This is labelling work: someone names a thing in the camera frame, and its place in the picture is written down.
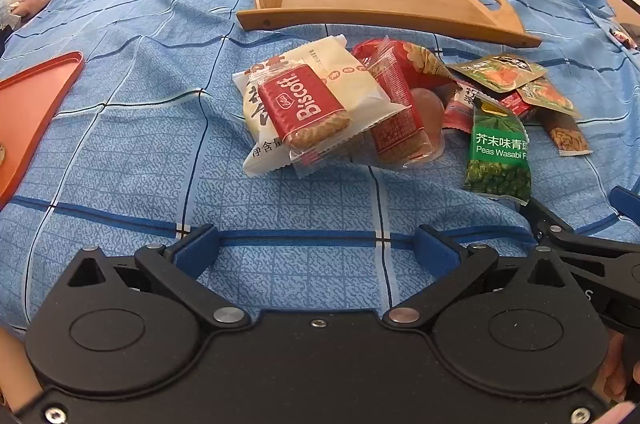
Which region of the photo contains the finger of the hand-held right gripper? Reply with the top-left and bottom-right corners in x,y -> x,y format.
522,199 -> 640,265
610,185 -> 640,225

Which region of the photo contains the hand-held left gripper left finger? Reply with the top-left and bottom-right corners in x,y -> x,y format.
65,224 -> 251,330

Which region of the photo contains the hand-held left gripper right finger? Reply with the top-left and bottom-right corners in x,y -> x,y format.
385,224 -> 576,330

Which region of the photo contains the brown peanut packet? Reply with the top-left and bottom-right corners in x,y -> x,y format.
535,110 -> 594,157

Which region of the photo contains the green peas packet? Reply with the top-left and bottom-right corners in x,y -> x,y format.
462,93 -> 532,206

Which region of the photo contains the dark red bar packet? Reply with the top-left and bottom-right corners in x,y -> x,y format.
364,38 -> 435,166

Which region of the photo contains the red white snack packet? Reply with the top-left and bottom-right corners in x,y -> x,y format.
442,81 -> 483,134

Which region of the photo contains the pink jelly cup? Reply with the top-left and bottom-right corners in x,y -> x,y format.
409,86 -> 447,157

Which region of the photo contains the small foil snack packet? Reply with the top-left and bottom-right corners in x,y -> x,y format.
446,54 -> 547,94
515,80 -> 583,121

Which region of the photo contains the red biscuit packet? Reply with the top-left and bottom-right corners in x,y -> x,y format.
247,56 -> 362,179

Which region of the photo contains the red cracker bag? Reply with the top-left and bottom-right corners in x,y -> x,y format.
350,39 -> 458,95

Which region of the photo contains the white pastry packet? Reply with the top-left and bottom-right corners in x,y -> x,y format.
231,35 -> 408,178

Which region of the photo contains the person's left forearm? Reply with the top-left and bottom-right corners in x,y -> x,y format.
0,326 -> 43,410

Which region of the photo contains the person's right hand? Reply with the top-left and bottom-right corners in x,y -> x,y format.
600,334 -> 640,402

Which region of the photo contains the blue plaid bedsheet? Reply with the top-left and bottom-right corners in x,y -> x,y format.
0,0 -> 640,340

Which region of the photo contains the orange plastic tray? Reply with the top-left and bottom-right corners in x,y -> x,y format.
0,51 -> 85,210

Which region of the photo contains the pink-brown cloth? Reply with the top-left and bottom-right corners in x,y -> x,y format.
10,0 -> 51,17

